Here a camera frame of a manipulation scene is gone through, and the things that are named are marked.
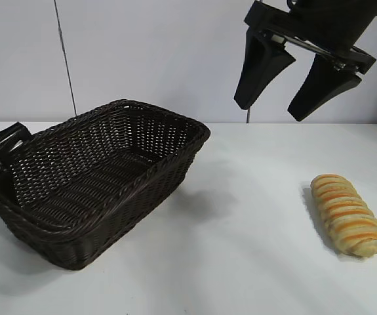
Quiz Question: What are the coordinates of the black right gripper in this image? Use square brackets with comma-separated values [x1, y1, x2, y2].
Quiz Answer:
[233, 0, 377, 122]

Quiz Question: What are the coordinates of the dark brown wicker basket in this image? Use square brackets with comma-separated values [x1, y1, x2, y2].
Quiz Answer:
[0, 98, 211, 272]

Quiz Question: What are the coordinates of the long striped bread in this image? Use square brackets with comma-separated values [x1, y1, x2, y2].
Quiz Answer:
[309, 173, 377, 259]

